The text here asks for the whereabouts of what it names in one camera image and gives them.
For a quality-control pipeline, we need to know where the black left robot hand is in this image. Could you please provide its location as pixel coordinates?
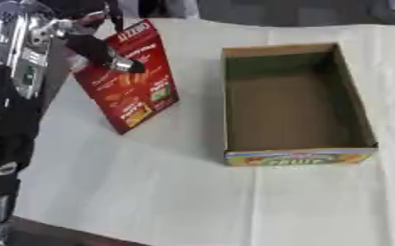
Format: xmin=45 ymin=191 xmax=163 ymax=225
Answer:
xmin=47 ymin=0 xmax=149 ymax=74

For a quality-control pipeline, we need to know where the red printed snack box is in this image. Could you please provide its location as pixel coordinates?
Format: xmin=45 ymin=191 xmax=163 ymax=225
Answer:
xmin=69 ymin=18 xmax=181 ymax=135

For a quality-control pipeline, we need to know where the open tan cardboard box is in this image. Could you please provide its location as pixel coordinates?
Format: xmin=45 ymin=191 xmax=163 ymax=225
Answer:
xmin=218 ymin=41 xmax=381 ymax=167

